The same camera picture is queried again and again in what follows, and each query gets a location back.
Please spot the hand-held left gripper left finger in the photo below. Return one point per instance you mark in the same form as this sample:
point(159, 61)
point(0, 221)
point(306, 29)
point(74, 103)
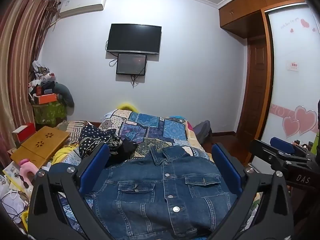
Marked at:
point(96, 166)

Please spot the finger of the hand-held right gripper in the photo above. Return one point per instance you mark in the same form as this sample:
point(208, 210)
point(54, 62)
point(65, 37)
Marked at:
point(282, 145)
point(265, 152)

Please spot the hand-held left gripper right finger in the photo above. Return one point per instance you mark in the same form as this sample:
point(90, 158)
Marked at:
point(228, 166)

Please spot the blue denim jacket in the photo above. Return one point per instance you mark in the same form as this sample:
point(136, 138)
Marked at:
point(150, 200)

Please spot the pile of clothes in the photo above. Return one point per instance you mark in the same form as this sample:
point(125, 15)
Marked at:
point(41, 72)

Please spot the navy patterned cloth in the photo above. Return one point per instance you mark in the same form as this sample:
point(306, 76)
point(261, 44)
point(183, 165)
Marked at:
point(92, 135)

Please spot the black cloth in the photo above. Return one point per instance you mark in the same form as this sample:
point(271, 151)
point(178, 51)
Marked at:
point(125, 150)

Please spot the yellow cloth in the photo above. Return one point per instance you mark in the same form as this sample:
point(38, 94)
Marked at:
point(62, 153)

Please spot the grey backpack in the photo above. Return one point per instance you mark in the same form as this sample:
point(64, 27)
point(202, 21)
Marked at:
point(203, 130)

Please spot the striped cloth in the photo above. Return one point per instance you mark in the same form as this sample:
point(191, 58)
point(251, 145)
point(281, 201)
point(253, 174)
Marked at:
point(72, 128)

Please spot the wooden door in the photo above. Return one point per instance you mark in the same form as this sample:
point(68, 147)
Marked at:
point(252, 92)

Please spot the wooden folding lap desk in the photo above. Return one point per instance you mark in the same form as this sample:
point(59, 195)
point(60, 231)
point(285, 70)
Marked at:
point(37, 145)

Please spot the yellow pillow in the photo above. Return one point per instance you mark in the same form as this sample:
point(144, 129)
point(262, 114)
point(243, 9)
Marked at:
point(126, 105)

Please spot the pink plastic bottle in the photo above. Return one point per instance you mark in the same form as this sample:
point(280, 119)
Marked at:
point(27, 171)

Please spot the teal fuzzy cloth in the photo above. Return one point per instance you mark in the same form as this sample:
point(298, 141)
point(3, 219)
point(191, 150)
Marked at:
point(177, 117)

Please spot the green cloth cover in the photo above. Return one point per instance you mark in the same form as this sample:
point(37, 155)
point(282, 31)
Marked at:
point(50, 112)

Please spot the red box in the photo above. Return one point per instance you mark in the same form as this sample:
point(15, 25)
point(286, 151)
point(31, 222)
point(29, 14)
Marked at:
point(26, 132)

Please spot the small white label sticker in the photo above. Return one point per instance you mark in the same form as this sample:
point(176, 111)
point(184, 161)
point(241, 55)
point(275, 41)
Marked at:
point(293, 65)

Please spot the orange box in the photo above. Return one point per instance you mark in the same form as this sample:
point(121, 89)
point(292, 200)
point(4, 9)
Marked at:
point(46, 98)

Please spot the small black monitor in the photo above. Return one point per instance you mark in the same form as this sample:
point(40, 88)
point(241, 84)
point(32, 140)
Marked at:
point(131, 63)

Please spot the striped brown curtain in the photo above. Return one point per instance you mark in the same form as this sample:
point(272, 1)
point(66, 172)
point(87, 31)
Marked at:
point(20, 55)

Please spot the wooden overhead cabinet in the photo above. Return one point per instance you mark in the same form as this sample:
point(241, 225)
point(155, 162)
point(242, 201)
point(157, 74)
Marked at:
point(240, 12)

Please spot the white air conditioner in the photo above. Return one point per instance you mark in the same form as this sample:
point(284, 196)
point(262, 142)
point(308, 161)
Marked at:
point(82, 5)

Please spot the black wall television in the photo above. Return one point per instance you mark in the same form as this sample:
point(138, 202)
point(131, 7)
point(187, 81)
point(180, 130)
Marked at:
point(133, 38)

